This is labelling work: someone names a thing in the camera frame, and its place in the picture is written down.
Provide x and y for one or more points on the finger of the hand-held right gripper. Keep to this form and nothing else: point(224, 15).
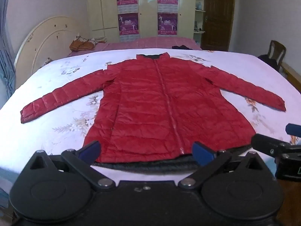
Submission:
point(263, 143)
point(292, 129)

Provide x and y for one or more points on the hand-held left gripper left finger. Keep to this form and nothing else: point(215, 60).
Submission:
point(90, 148)

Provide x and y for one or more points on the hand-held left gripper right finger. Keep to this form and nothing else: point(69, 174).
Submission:
point(202, 151)

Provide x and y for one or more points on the red puffer jacket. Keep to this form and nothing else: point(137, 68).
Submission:
point(150, 103)

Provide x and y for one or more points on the dark clothes on chair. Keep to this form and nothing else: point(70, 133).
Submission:
point(268, 61)

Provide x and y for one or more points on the white floral bed sheet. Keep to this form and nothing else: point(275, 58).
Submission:
point(47, 131)

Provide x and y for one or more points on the wooden furniture edge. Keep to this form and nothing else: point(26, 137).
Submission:
point(291, 73)

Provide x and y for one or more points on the wooden chair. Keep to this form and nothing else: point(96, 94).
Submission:
point(278, 50)

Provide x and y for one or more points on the orange clothing pile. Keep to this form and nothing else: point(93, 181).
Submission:
point(81, 46)

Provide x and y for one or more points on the black cloth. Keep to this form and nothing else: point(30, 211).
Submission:
point(182, 47)

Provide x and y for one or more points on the floral folded cloth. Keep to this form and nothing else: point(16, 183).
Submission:
point(93, 39)

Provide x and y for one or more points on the cream bed headboard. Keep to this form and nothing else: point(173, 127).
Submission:
point(44, 42)

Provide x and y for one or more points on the pink bed sheet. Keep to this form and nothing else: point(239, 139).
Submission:
point(145, 43)

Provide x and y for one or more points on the blue curtain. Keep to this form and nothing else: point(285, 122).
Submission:
point(6, 63)

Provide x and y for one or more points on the cream corner shelf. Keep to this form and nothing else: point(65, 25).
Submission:
point(199, 18)

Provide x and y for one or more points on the brown wooden door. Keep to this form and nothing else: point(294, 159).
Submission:
point(217, 16)

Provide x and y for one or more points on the cream wardrobe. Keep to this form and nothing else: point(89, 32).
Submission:
point(147, 9)

